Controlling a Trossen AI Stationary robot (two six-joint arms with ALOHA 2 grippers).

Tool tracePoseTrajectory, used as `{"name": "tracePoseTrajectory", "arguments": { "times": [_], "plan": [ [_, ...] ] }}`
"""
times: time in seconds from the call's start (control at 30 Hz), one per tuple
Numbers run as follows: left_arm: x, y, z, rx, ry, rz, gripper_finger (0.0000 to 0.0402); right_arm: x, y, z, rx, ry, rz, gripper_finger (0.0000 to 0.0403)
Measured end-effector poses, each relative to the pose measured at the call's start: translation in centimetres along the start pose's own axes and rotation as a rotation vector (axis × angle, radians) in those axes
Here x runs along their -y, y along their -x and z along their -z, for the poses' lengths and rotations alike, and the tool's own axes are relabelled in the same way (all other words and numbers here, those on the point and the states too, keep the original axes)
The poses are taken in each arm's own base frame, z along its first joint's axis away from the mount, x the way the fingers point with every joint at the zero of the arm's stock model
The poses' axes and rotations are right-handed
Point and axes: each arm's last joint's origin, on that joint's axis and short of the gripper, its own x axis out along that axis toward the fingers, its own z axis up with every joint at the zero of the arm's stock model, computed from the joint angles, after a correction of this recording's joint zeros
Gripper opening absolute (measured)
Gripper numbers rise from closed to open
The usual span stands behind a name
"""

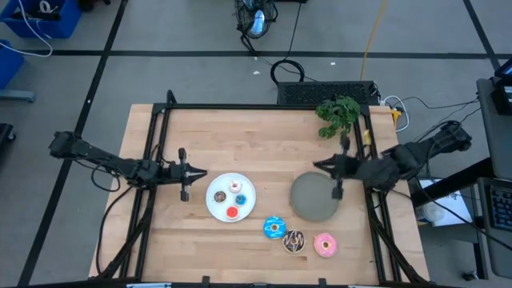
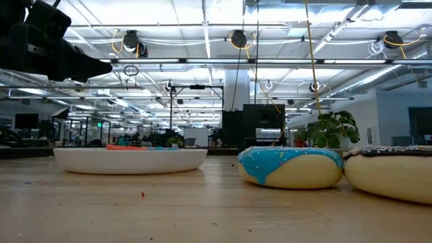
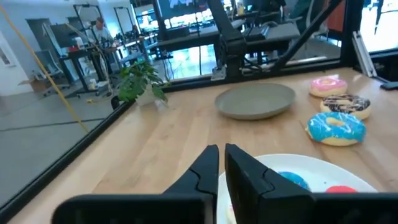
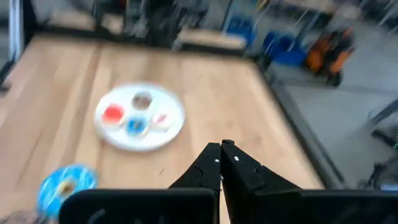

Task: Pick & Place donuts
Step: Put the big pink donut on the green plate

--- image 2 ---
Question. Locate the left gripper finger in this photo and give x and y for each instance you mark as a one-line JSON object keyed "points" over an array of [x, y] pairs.
{"points": [[84, 67]]}

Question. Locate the small blue iced donut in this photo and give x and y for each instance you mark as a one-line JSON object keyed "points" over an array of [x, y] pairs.
{"points": [[162, 148]]}

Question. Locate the large blue iced donut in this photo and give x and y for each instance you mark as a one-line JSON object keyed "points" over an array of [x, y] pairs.
{"points": [[303, 175]]}

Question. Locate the large chocolate iced donut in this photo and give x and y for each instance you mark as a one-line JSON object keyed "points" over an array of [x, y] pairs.
{"points": [[388, 179]]}

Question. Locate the black computer monitor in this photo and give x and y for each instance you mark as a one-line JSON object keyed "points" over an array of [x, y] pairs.
{"points": [[26, 121]]}

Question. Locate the white round plate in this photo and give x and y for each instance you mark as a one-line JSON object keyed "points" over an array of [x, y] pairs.
{"points": [[84, 162]]}

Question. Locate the small green plant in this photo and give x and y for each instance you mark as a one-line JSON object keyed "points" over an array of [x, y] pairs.
{"points": [[175, 141]]}

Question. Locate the white panel board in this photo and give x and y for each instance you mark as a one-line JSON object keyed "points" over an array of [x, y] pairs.
{"points": [[195, 135]]}

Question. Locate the overhead LED light bar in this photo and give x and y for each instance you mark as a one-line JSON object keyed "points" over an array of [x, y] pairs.
{"points": [[216, 61]]}

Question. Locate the white building column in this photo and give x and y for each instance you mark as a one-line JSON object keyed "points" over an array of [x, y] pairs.
{"points": [[241, 91]]}

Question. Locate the low black cabinet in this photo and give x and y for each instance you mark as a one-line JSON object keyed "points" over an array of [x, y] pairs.
{"points": [[232, 128]]}

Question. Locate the tall black cabinet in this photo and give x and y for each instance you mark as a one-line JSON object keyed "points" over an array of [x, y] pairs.
{"points": [[263, 116]]}

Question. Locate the red plant pot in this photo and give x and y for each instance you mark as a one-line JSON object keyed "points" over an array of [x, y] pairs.
{"points": [[298, 142]]}

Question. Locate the large green potted plant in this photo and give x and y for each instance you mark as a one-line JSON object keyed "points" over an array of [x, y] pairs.
{"points": [[332, 130]]}

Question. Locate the white plant pot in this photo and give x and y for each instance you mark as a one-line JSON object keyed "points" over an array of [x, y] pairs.
{"points": [[345, 143]]}

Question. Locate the grey chair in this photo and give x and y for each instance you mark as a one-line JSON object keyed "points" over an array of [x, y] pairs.
{"points": [[401, 141]]}

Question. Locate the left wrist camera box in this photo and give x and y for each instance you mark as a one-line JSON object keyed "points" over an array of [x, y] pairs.
{"points": [[50, 20]]}

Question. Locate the black aluminium station frame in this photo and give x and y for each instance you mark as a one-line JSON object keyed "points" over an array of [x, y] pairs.
{"points": [[27, 152]]}

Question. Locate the black metal frame stand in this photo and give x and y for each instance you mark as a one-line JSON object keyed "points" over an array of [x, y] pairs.
{"points": [[197, 86]]}

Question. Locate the dark wall monitor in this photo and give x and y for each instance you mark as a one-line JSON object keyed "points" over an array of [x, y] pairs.
{"points": [[420, 121]]}

